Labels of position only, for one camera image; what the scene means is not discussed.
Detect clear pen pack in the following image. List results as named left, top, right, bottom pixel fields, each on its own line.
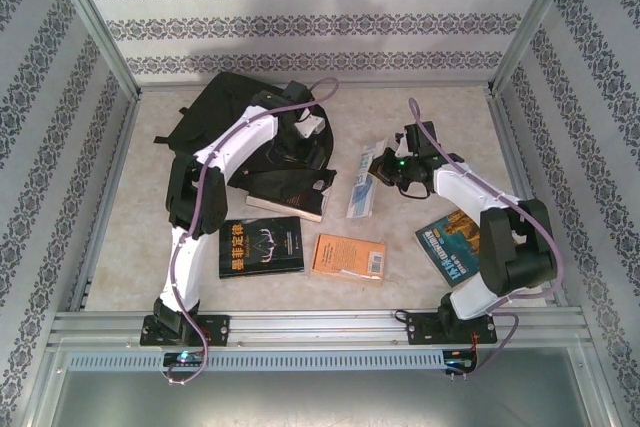
left=346, top=143, right=389, bottom=220

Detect blue book canyon cover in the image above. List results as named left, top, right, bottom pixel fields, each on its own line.
left=414, top=209, right=486, bottom=289

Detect black backpack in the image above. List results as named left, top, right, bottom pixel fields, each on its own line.
left=153, top=71, right=337, bottom=218

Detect orange paperback book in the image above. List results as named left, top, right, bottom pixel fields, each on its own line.
left=309, top=232, right=389, bottom=290

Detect black book cream pages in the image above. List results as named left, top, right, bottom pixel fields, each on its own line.
left=245, top=181, right=334, bottom=223

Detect black book gold title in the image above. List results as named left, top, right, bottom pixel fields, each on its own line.
left=218, top=216, right=306, bottom=280

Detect right controller board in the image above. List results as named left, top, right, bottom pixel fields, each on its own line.
left=443, top=348, right=480, bottom=374

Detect controller board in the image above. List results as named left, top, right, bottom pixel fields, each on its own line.
left=162, top=350, right=206, bottom=368
left=443, top=348, right=480, bottom=374

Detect grey metal sheet panel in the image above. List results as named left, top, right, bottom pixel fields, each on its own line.
left=29, top=369, right=614, bottom=427

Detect left controller board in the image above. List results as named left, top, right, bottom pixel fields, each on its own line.
left=162, top=350, right=206, bottom=368

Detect aluminium side rail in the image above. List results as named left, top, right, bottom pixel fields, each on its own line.
left=487, top=89, right=571, bottom=308
left=69, top=89, right=142, bottom=312

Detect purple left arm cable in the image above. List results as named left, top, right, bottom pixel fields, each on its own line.
left=167, top=77, right=341, bottom=388

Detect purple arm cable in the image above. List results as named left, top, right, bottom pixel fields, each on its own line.
left=167, top=77, right=341, bottom=388
left=408, top=97, right=565, bottom=378

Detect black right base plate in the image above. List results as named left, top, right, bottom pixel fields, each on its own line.
left=407, top=310, right=500, bottom=347

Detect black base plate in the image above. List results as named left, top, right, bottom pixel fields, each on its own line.
left=139, top=314, right=232, bottom=348
left=407, top=310, right=500, bottom=347

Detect aluminium mounting rail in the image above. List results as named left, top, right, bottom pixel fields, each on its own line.
left=47, top=310, right=587, bottom=348

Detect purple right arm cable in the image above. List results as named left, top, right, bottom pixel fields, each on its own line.
left=408, top=97, right=565, bottom=378

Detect aluminium frame post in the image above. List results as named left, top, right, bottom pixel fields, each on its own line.
left=42, top=0, right=142, bottom=98
left=487, top=0, right=585, bottom=96

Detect grey slotted cable duct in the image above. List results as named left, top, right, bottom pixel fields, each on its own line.
left=67, top=349, right=447, bottom=373

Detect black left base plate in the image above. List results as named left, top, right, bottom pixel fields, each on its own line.
left=139, top=314, right=232, bottom=348

